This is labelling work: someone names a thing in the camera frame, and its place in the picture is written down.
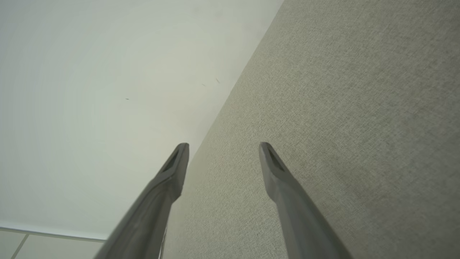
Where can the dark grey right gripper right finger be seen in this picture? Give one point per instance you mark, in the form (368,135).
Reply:
(298,223)

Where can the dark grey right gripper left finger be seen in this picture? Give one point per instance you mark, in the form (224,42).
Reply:
(151,216)

